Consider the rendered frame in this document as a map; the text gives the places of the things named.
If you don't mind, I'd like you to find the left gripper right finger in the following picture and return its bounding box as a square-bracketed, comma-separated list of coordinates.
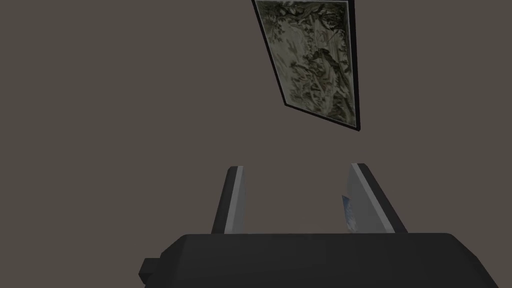
[341, 162, 409, 234]

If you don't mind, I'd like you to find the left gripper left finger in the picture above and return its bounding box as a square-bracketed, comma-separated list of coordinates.
[211, 165, 246, 235]

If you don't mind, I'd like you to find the black-framed landscape picture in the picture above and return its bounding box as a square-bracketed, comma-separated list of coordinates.
[251, 0, 362, 132]

